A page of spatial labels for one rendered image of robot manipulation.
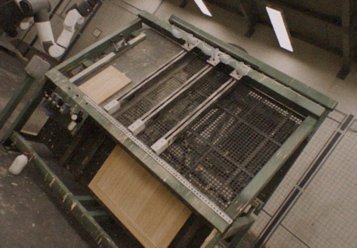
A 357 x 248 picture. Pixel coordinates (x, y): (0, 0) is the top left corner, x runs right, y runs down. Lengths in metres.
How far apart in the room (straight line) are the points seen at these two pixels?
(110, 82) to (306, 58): 5.58
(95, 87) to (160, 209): 1.27
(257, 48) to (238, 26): 0.89
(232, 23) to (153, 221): 6.93
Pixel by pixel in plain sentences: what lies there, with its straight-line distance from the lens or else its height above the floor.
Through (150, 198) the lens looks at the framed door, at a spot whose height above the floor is 0.56.
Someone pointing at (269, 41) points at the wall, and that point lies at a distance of 8.15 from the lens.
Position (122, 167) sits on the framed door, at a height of 0.59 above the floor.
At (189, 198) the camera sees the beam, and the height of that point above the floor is 0.83.
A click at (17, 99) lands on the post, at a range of 3.16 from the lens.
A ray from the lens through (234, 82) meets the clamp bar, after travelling 2.81.
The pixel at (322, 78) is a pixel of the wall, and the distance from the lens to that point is 7.50.
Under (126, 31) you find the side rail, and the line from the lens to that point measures 3.55.
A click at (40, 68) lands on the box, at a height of 0.86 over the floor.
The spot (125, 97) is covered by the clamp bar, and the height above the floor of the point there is 1.09.
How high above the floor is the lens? 1.32
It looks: 2 degrees down
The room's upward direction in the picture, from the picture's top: 35 degrees clockwise
